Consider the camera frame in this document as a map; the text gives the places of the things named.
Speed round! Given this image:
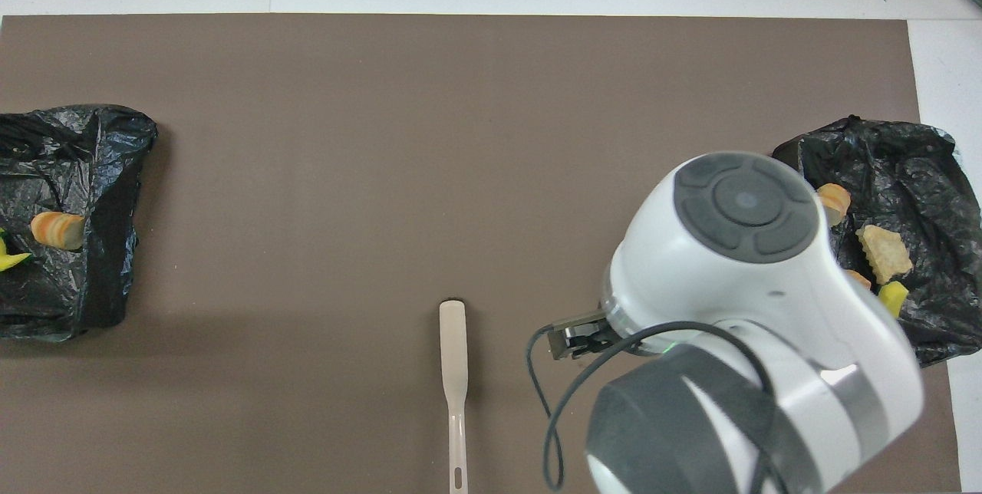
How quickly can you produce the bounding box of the bin with smooth black bag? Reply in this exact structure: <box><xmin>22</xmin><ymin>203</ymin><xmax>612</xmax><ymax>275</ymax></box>
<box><xmin>0</xmin><ymin>104</ymin><xmax>159</xmax><ymax>343</ymax></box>

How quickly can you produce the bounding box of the rounded beige sponge scrap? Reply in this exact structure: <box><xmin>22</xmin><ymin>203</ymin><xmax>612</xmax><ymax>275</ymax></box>
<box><xmin>30</xmin><ymin>211</ymin><xmax>87</xmax><ymax>252</ymax></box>

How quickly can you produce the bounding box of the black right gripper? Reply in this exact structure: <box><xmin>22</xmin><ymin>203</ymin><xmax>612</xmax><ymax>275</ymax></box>
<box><xmin>548</xmin><ymin>308</ymin><xmax>638</xmax><ymax>361</ymax></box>

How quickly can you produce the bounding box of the small yellow green sponge scrap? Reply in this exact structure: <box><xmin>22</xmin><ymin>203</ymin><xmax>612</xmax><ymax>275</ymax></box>
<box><xmin>878</xmin><ymin>281</ymin><xmax>910</xmax><ymax>318</ymax></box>

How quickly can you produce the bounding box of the brown table mat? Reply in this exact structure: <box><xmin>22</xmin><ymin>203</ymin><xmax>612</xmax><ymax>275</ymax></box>
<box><xmin>0</xmin><ymin>14</ymin><xmax>962</xmax><ymax>494</ymax></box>

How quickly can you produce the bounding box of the large beige sponge chunk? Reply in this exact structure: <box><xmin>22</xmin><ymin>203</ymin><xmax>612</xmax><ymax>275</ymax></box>
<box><xmin>855</xmin><ymin>224</ymin><xmax>914</xmax><ymax>285</ymax></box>

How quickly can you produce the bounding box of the bin with crumpled black bag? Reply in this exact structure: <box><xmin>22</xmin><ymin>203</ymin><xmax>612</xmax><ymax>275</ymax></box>
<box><xmin>771</xmin><ymin>116</ymin><xmax>982</xmax><ymax>368</ymax></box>

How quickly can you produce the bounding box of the beige plastic hand brush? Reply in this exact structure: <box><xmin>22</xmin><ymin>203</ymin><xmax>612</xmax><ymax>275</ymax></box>
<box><xmin>439</xmin><ymin>300</ymin><xmax>470</xmax><ymax>494</ymax></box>

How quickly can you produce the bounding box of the green yellow sponge piece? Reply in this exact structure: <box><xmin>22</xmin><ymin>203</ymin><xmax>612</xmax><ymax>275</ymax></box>
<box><xmin>0</xmin><ymin>229</ymin><xmax>33</xmax><ymax>272</ymax></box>

